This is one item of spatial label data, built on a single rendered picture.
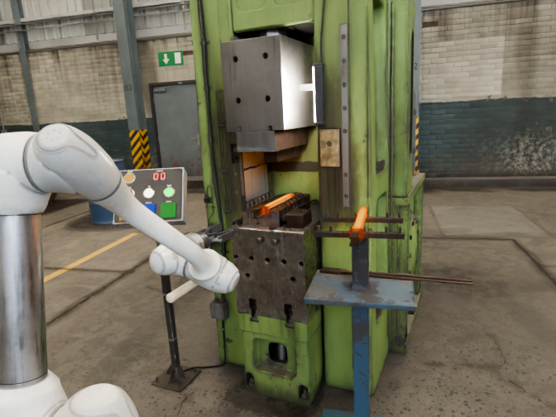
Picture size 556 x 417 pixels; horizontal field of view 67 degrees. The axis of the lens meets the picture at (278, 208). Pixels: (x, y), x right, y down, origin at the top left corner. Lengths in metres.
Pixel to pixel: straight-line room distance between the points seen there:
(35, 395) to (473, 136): 7.45
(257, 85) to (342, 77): 0.38
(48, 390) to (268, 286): 1.17
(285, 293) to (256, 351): 0.42
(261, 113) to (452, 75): 6.14
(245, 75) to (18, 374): 1.42
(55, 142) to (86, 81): 8.86
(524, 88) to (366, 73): 6.27
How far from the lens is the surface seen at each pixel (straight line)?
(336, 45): 1.96
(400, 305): 1.56
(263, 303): 2.09
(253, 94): 1.95
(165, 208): 2.10
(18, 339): 1.09
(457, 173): 7.94
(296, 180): 2.42
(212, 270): 1.29
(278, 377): 2.28
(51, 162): 0.94
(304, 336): 2.08
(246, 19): 2.15
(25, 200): 1.04
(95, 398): 1.05
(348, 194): 1.97
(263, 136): 1.93
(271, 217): 1.98
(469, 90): 7.88
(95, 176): 0.97
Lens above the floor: 1.44
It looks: 13 degrees down
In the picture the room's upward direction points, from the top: 3 degrees counter-clockwise
